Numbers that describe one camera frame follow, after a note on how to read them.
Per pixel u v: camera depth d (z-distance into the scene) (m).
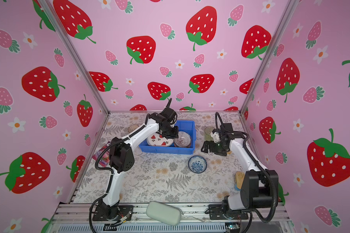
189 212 0.76
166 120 0.71
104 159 0.93
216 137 0.80
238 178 0.82
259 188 0.42
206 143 0.76
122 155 0.56
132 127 1.11
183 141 0.95
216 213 0.73
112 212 0.66
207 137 0.97
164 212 0.72
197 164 0.90
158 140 0.99
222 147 0.70
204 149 0.76
